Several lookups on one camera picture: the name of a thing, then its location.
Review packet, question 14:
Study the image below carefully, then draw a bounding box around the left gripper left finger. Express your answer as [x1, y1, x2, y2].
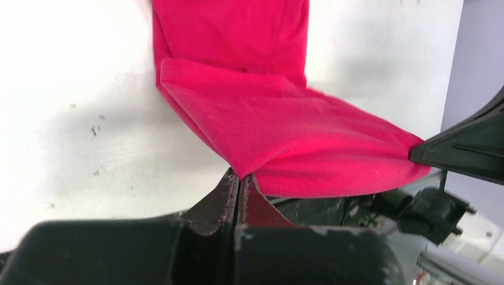
[1, 170, 240, 284]

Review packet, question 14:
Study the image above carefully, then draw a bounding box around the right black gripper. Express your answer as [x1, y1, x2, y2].
[371, 89, 503, 245]

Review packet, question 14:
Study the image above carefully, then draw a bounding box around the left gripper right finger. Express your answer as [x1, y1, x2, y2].
[234, 175, 406, 284]

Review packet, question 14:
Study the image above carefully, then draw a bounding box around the magenta t-shirt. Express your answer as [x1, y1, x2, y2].
[152, 1, 430, 198]

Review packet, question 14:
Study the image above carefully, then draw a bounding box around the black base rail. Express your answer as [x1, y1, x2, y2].
[267, 196, 386, 230]

